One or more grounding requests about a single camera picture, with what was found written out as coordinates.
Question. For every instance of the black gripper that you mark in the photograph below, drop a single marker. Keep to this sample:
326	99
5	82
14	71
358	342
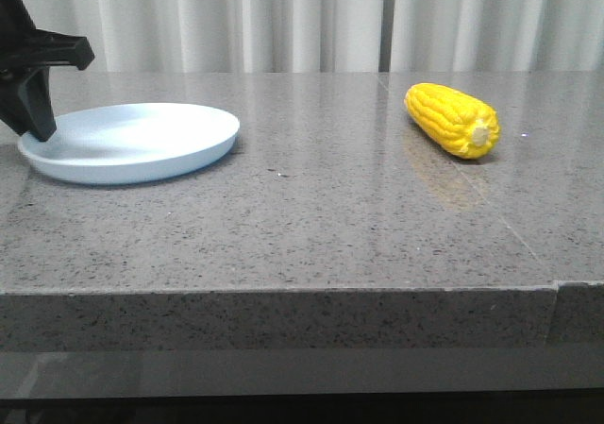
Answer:
26	54

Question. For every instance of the light blue round plate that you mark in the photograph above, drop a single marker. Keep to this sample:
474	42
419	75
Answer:
132	143

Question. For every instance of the yellow corn cob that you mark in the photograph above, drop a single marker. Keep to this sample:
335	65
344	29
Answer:
459	123

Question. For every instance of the white pleated curtain left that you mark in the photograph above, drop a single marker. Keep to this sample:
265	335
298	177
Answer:
242	36

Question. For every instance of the white pleated curtain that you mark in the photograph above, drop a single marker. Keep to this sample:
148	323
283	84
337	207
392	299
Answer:
242	36
492	35

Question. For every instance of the white pleated curtain right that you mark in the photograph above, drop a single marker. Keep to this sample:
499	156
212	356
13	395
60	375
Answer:
492	35

